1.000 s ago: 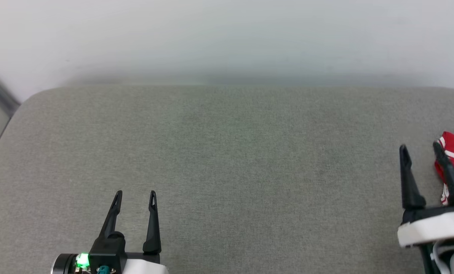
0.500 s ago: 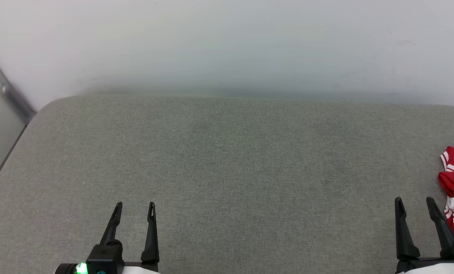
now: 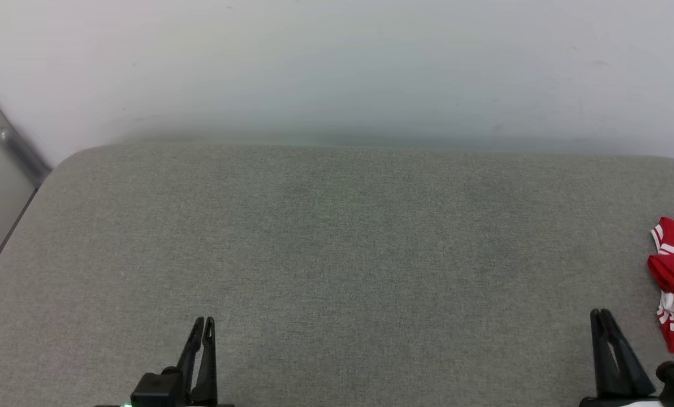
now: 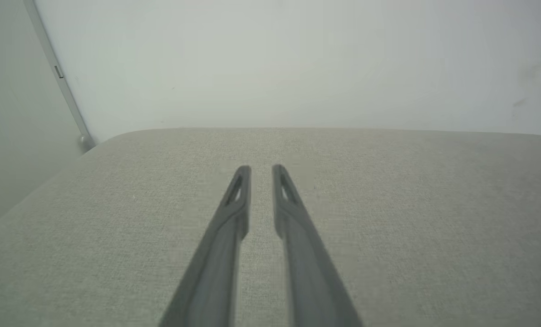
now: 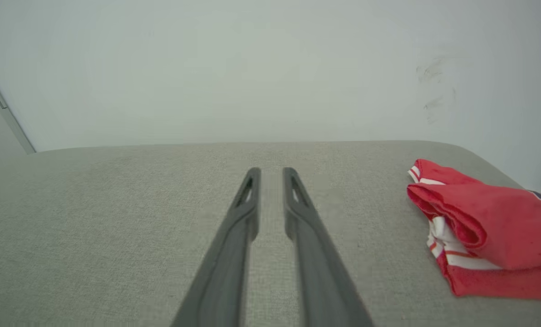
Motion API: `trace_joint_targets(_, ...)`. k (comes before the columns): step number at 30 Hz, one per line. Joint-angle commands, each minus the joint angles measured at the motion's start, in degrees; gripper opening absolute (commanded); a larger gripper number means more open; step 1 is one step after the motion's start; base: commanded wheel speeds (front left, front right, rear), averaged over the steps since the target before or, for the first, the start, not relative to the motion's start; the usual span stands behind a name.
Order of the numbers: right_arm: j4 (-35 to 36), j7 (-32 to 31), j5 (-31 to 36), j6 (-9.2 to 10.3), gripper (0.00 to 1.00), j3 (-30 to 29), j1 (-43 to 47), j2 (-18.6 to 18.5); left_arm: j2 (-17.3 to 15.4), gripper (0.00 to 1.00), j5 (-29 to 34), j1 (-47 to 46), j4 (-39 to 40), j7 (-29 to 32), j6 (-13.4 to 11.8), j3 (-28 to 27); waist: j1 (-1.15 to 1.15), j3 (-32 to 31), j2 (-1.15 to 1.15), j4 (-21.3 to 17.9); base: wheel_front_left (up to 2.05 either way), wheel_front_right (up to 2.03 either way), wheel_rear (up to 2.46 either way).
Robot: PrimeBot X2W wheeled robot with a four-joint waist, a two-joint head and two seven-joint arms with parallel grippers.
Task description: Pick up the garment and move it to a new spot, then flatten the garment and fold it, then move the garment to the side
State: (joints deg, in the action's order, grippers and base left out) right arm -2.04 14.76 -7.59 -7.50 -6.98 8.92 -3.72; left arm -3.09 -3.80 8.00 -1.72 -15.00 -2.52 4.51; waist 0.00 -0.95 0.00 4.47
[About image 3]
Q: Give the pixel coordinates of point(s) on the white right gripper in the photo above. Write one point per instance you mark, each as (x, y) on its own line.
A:
(620, 402)

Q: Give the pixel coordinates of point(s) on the grey metal frame rail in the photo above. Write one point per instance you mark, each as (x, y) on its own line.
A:
(14, 141)

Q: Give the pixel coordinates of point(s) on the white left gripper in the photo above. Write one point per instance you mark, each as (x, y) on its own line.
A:
(224, 405)

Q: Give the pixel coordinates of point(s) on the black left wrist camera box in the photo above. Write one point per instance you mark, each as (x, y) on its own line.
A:
(157, 390)

